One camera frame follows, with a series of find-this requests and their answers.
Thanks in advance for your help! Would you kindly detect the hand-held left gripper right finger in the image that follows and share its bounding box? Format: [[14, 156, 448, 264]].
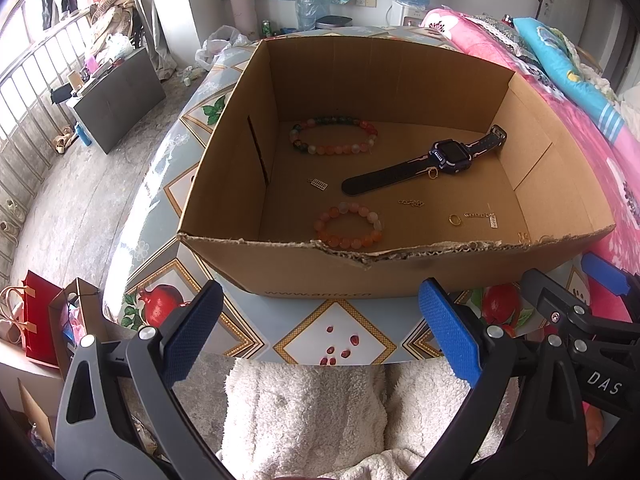
[[407, 277, 587, 480]]

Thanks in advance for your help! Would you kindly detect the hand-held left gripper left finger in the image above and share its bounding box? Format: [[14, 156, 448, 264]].
[[54, 279, 236, 480]]

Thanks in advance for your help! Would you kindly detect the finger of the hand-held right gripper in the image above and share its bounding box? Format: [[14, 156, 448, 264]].
[[582, 252, 640, 311], [520, 269, 598, 333]]

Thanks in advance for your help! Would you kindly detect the abacus charm with gold chain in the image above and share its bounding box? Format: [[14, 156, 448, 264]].
[[464, 210, 501, 231]]

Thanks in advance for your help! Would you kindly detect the brown cardboard box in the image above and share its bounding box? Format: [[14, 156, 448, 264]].
[[177, 27, 617, 301]]

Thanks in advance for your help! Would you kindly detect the pink orange bead bracelet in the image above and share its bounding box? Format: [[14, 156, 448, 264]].
[[314, 201, 387, 251]]

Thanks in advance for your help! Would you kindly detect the purple black smartwatch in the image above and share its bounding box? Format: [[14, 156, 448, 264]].
[[341, 124, 508, 197]]

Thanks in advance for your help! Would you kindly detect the multicolour bead bracelet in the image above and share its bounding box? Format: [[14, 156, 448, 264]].
[[289, 115, 379, 157]]

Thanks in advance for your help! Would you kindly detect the person's right hand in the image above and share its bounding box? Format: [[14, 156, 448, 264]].
[[585, 404, 608, 454]]

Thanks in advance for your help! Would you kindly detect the brown paper bag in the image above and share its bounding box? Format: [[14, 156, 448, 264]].
[[49, 277, 110, 378]]

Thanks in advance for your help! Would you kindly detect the white fleece garment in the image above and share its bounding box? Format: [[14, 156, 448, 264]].
[[215, 345, 521, 480]]

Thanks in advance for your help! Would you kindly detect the red gift bag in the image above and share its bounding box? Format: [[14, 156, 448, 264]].
[[22, 270, 76, 368]]

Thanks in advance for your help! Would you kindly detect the flat cardboard piece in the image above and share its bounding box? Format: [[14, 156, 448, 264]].
[[17, 377, 57, 453]]

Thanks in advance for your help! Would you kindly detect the white tote bag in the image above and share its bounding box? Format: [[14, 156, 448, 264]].
[[0, 285, 31, 356]]

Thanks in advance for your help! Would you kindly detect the blue patterned quilt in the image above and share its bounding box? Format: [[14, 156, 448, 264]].
[[512, 16, 631, 138]]

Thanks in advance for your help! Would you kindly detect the grey cabinet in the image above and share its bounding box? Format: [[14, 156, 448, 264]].
[[66, 47, 167, 155]]

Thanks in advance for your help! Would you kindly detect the grey lace cushion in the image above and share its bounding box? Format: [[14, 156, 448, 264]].
[[472, 12, 541, 61]]

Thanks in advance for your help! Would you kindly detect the metal window railing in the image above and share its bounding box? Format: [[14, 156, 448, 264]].
[[0, 10, 98, 286]]

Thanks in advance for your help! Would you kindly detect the white plastic bag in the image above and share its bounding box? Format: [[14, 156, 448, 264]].
[[194, 25, 251, 72]]

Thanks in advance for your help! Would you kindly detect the white water dispenser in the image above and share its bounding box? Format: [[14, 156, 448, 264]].
[[386, 2, 430, 28]]

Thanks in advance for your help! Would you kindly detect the grey curtain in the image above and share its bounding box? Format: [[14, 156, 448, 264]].
[[125, 0, 196, 78]]

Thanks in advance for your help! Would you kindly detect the pile of clothes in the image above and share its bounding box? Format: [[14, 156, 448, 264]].
[[90, 0, 151, 53]]

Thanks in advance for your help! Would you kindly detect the clear water jug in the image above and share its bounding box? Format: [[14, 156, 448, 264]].
[[296, 0, 331, 32]]

